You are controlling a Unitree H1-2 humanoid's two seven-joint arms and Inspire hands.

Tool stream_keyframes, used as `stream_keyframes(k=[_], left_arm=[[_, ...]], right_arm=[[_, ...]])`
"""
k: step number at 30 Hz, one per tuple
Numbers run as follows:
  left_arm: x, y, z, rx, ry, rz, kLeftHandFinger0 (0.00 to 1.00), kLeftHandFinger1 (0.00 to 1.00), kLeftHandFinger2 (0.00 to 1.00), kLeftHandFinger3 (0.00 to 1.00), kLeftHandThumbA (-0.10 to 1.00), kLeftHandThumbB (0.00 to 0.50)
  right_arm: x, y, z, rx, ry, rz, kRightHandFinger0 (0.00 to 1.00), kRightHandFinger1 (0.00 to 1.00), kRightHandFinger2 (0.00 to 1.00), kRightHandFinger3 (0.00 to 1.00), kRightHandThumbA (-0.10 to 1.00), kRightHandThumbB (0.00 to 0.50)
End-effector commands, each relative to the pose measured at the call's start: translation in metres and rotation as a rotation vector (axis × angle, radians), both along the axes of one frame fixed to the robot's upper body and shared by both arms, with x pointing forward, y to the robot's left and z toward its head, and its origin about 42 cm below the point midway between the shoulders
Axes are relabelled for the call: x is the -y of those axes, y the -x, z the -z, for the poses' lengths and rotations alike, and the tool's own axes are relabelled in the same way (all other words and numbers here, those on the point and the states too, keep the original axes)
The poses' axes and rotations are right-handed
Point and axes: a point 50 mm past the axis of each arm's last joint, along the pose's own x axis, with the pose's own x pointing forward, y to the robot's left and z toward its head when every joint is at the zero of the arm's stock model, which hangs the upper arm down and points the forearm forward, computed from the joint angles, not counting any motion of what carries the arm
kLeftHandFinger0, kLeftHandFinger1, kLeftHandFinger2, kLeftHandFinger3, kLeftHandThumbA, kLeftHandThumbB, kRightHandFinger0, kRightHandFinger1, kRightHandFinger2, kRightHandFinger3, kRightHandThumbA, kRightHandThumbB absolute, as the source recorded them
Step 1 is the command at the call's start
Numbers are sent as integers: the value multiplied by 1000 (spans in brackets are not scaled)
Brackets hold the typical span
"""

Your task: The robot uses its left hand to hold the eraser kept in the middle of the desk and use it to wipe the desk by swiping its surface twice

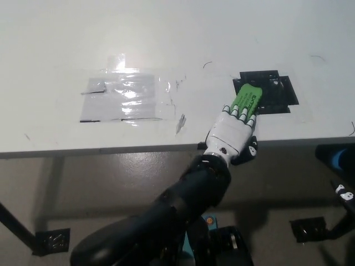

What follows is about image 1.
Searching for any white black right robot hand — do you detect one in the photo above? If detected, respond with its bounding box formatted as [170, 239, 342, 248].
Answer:
[329, 180, 355, 212]

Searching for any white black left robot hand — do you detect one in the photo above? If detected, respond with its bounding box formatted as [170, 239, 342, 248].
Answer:
[204, 104, 259, 167]

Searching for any green whiteboard eraser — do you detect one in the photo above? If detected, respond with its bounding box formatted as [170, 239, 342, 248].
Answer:
[224, 84, 264, 116]

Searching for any black teal robot body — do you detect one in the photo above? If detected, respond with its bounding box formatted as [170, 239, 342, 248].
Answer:
[181, 213, 253, 266]

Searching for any black table leg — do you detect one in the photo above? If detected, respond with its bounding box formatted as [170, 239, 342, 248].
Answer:
[327, 204, 355, 241]
[0, 202, 37, 250]

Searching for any black and blue object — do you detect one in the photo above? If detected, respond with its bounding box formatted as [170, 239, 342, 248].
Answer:
[315, 144, 355, 178]

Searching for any black table foot plate right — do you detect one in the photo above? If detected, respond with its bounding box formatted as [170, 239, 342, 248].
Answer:
[290, 217, 334, 244]

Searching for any black table foot plate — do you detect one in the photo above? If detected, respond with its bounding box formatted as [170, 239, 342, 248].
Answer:
[32, 228, 72, 256]
[290, 217, 334, 244]

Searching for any small clear tape scrap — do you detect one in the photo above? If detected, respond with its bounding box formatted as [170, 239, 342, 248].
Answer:
[175, 113, 187, 136]

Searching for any black tape square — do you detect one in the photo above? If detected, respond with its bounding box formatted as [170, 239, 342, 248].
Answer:
[232, 69, 300, 115]

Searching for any clear tape patch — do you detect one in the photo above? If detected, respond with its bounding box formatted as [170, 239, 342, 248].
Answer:
[79, 54, 179, 125]

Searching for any black table foot plate left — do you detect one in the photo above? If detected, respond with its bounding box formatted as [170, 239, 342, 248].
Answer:
[32, 228, 72, 256]

